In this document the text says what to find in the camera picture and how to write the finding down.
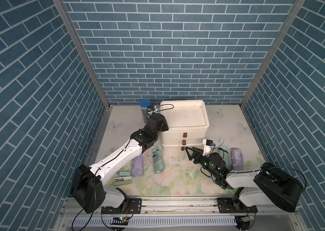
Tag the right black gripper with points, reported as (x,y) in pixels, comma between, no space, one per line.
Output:
(199,152)

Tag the white plastic drawer cabinet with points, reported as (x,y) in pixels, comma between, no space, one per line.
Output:
(188,125)

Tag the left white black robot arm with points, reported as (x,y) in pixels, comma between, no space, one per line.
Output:
(89,181)

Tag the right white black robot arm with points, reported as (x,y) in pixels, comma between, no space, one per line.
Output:
(268,185)

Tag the green folded umbrella right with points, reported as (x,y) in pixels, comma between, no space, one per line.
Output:
(224,153)

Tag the green folded umbrella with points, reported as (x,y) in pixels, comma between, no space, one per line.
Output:
(224,153)
(158,163)

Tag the green folded umbrella left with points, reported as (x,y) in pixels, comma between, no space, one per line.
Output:
(158,163)

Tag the purple folded umbrella right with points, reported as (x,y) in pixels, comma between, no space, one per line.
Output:
(236,159)

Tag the purple folded umbrella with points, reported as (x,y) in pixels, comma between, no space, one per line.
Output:
(137,166)
(236,159)

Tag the purple folded umbrella left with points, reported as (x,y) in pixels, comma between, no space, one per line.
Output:
(137,166)

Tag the blue lid pencil tube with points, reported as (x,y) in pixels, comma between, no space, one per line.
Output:
(144,105)

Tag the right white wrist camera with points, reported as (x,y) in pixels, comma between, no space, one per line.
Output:
(208,147)

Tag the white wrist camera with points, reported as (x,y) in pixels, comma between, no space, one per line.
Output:
(151,109)
(208,147)

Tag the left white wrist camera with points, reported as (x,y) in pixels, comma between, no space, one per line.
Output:
(151,109)

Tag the metal base rail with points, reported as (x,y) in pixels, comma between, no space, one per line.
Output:
(203,205)

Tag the white slotted cable duct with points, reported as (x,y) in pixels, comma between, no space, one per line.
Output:
(155,221)

